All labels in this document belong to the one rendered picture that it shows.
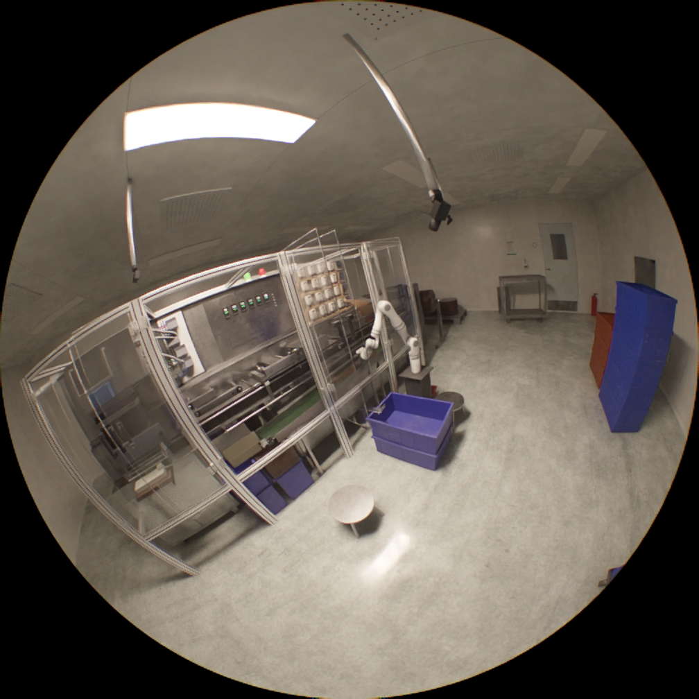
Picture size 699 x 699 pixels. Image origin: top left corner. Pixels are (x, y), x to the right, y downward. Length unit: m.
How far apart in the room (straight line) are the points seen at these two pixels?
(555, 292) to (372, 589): 6.00
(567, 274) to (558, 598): 5.62
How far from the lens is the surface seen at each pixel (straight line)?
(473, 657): 1.61
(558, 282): 5.91
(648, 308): 2.12
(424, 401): 1.82
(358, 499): 1.47
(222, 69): 1.34
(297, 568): 1.71
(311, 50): 1.36
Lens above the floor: 1.51
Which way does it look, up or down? 19 degrees down
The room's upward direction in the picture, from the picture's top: 16 degrees counter-clockwise
